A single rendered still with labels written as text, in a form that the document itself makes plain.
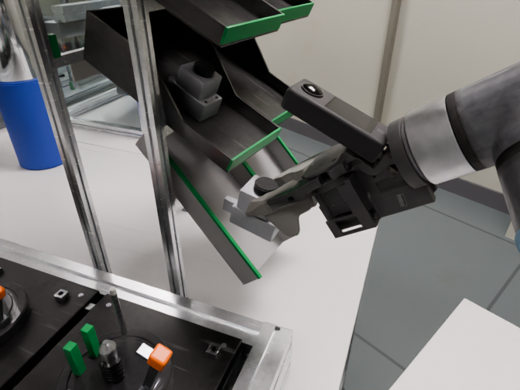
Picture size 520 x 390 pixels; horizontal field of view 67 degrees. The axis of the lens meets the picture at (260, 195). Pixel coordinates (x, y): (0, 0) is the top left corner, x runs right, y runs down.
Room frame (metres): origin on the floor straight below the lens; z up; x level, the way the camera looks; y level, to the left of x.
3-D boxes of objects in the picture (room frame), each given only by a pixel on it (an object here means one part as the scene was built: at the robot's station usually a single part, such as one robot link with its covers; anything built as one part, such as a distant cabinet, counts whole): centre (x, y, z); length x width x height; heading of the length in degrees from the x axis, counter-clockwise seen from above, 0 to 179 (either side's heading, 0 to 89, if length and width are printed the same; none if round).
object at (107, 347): (0.30, 0.18, 1.04); 0.02 x 0.02 x 0.03
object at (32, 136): (1.15, 0.70, 1.00); 0.16 x 0.16 x 0.27
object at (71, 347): (0.30, 0.23, 1.01); 0.01 x 0.01 x 0.05; 68
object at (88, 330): (0.33, 0.22, 1.01); 0.01 x 0.01 x 0.05; 68
